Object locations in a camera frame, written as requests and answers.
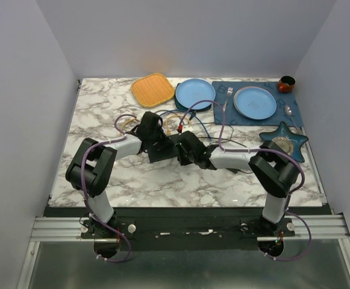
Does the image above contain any black network switch box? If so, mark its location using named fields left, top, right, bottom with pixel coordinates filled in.
left=147, top=134, right=180, bottom=163

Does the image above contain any yellow ethernet cable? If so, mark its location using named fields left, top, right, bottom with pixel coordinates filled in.
left=117, top=113, right=193, bottom=136

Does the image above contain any blue ethernet cable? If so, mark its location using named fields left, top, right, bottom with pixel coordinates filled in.
left=155, top=110, right=220, bottom=141

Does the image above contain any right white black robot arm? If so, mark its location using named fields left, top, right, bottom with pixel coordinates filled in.
left=176, top=131, right=304, bottom=236

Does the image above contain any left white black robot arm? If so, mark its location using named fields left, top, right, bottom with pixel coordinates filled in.
left=65, top=111, right=175, bottom=238

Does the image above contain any dark teal coaster under plate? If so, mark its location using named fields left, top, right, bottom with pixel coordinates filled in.
left=175, top=99, right=212, bottom=113

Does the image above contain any orange woven square mat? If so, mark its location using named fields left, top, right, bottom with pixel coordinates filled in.
left=131, top=73, right=175, bottom=108

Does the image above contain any light blue plate left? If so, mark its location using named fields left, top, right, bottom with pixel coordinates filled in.
left=175, top=79, right=216, bottom=110

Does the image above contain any light blue plate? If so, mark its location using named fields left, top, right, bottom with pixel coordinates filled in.
left=175, top=79, right=216, bottom=110
left=233, top=86, right=277, bottom=120

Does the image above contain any silver fork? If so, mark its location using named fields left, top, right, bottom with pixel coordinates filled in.
left=223, top=87, right=233, bottom=111

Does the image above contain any light blue plate right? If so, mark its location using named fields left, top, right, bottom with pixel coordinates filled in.
left=233, top=86, right=277, bottom=120

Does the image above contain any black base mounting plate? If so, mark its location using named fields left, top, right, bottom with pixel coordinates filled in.
left=43, top=206, right=334, bottom=252

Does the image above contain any blue star shaped dish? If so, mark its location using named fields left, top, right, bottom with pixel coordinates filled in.
left=259, top=122, right=308, bottom=163

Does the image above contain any silver spoon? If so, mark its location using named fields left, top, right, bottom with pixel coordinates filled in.
left=284, top=105, right=299, bottom=131

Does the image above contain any dark blue placemat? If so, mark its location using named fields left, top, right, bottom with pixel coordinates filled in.
left=212, top=81, right=304, bottom=127

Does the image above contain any red brown lacquer cup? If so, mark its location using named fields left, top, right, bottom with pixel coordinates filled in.
left=278, top=76, right=296, bottom=93

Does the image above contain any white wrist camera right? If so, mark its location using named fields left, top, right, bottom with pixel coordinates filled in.
left=182, top=125, right=193, bottom=133

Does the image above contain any black power cord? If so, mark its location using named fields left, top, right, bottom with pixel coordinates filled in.
left=189, top=111, right=254, bottom=175

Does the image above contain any aluminium rail frame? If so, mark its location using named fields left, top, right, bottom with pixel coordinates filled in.
left=17, top=214, right=350, bottom=288

